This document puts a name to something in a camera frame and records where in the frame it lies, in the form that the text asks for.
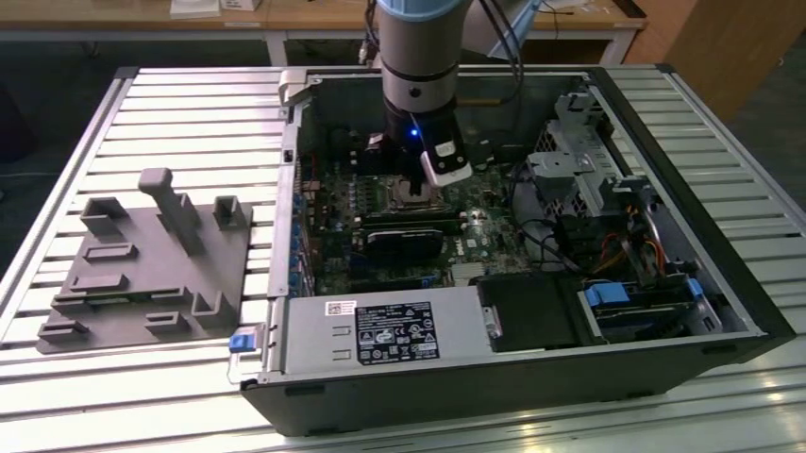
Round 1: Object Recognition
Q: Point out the silver square CPU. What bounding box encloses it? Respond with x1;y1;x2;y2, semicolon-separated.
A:
399;182;442;209

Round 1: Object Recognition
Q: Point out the metal socket cover frame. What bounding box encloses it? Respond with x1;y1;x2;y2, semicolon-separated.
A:
385;176;450;212

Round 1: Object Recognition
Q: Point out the green motherboard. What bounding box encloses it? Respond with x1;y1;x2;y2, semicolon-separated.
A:
295;150;534;296

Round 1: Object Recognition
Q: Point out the silver chipset heatsink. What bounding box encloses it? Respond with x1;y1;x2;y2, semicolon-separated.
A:
452;262;488;286

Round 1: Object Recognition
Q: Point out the grey metal drive cage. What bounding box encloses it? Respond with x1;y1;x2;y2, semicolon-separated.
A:
526;92;650;218

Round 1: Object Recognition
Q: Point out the black plastic shroud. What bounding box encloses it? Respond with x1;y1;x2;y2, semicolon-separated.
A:
478;273;597;353

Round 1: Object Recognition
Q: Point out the grey power supply unit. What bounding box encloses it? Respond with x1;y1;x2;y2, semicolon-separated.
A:
277;288;500;378

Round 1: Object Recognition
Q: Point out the hard disk in blue carrier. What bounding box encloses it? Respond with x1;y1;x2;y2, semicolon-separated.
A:
578;277;706;344

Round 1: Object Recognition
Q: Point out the blue case release latch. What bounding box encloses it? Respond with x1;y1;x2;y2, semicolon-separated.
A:
230;329;263;353

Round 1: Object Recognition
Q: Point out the black open PC case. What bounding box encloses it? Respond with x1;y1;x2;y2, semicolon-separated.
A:
237;64;796;438

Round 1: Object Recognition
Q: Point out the grey plastic parts rack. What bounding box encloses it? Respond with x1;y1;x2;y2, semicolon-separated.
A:
35;167;258;355

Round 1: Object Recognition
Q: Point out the brown wooden cabinet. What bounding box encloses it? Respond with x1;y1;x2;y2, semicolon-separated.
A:
629;0;806;124

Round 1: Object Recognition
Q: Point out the wooden desk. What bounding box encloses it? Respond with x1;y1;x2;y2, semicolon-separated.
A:
0;0;648;65

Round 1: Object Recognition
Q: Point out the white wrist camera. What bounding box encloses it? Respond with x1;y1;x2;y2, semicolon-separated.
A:
418;140;474;188

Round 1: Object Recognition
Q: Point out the black camera cable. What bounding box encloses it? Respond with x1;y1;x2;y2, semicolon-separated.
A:
478;0;528;108

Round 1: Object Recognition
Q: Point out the coloured power wire bundle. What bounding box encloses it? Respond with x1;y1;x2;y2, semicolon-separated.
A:
592;230;670;276

